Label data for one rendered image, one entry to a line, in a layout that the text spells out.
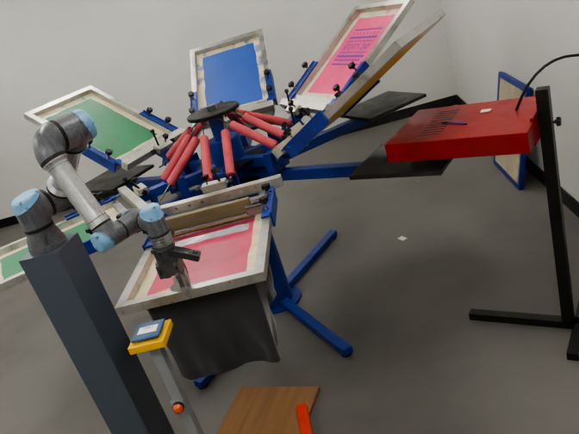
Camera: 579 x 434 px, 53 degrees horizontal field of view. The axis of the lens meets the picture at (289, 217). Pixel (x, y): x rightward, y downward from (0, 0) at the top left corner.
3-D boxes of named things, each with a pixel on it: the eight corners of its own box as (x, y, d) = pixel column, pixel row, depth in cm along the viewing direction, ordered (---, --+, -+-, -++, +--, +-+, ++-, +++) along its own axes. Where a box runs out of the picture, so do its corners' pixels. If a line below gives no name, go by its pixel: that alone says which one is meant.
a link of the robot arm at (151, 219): (148, 201, 207) (163, 201, 202) (159, 227, 212) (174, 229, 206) (132, 211, 202) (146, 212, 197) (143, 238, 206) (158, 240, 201)
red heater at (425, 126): (550, 116, 264) (547, 90, 259) (530, 157, 230) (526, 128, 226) (421, 129, 298) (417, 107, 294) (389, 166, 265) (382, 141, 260)
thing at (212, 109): (308, 310, 363) (240, 103, 311) (246, 324, 368) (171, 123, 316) (307, 277, 399) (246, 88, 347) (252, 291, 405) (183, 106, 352)
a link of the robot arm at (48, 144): (20, 127, 190) (108, 249, 194) (49, 115, 198) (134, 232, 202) (12, 142, 199) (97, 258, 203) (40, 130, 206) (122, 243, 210)
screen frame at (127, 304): (266, 280, 211) (263, 271, 209) (117, 316, 218) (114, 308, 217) (275, 198, 283) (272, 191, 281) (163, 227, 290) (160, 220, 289)
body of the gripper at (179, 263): (165, 270, 217) (153, 243, 212) (187, 265, 215) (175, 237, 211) (160, 282, 210) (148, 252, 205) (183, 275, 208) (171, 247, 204)
